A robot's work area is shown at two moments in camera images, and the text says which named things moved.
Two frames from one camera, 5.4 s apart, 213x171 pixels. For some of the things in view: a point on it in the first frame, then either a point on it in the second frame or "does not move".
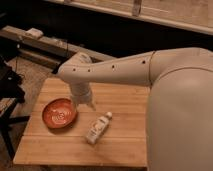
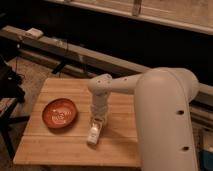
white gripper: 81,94 -> 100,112
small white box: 34,33 does not move
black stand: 11,94 does not move
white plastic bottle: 98,128 does not move
